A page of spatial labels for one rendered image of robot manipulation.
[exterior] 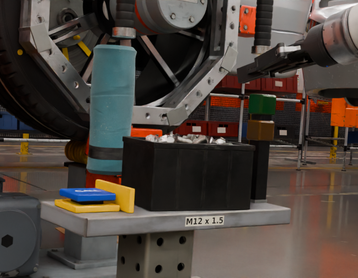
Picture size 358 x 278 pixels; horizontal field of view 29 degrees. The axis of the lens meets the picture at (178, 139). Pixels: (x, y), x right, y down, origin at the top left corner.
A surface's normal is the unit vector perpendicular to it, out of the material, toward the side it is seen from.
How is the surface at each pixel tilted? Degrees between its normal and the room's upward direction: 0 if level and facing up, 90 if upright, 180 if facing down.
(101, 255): 90
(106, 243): 90
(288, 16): 91
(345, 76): 108
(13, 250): 90
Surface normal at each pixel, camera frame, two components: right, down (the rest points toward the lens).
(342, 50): -0.50, 0.65
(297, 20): 0.74, 0.12
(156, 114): 0.57, 0.08
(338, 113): -0.82, -0.02
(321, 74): -0.91, 0.29
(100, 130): -0.40, 0.05
